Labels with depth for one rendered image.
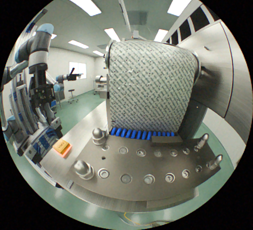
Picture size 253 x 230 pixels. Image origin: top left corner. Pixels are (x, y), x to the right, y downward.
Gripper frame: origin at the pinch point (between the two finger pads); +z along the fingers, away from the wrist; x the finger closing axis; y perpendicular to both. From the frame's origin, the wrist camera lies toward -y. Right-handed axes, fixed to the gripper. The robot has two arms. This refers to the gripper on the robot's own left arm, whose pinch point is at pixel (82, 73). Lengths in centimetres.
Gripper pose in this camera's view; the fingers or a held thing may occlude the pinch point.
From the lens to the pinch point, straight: 100.7
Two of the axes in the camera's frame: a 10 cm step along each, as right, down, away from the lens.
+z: 8.9, -1.3, 4.4
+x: 4.5, 4.7, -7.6
